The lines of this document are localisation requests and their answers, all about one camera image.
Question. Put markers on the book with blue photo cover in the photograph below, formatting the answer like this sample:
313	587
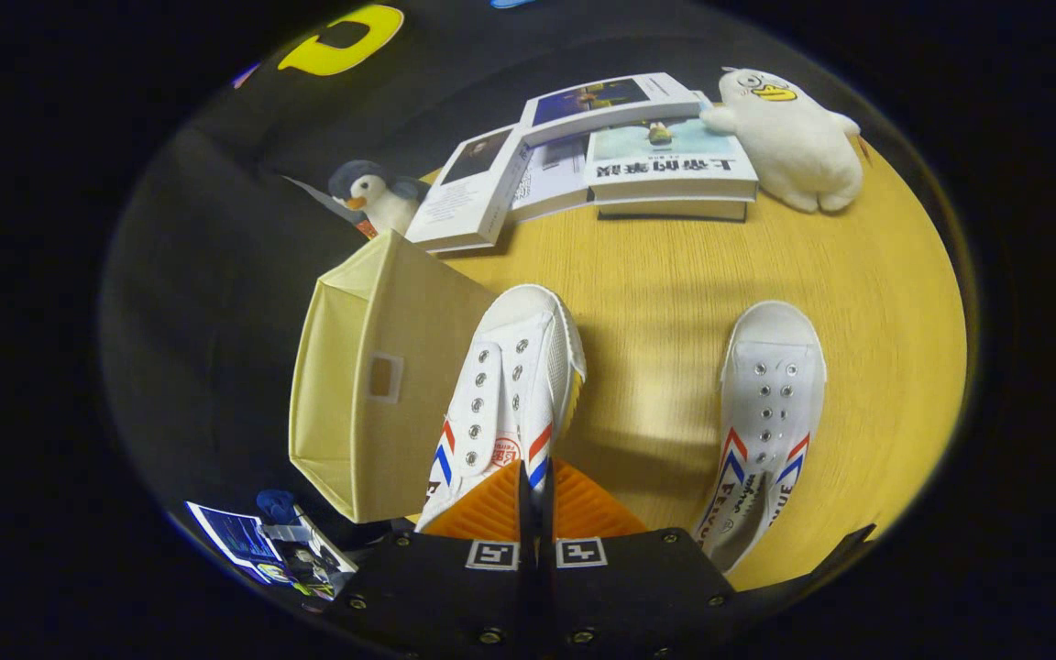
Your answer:
601	101

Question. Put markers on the plain thick book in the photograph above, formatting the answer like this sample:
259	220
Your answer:
675	211

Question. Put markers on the penguin plush toy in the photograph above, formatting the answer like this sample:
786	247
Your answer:
381	206

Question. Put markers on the white book with portrait cover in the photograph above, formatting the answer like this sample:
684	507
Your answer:
468	192

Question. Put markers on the white canvas shoe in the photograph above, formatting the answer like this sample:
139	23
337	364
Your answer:
771	394
510	367

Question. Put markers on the beige fabric storage box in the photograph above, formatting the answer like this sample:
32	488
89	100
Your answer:
372	431

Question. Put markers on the white book with text cover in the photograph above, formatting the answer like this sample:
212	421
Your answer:
551	179

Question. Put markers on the white duck plush toy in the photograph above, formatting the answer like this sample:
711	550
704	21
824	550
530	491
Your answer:
794	137

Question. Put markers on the blue printed card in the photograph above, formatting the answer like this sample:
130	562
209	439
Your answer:
235	541

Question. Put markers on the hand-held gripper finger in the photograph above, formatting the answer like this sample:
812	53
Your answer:
524	522
547	522

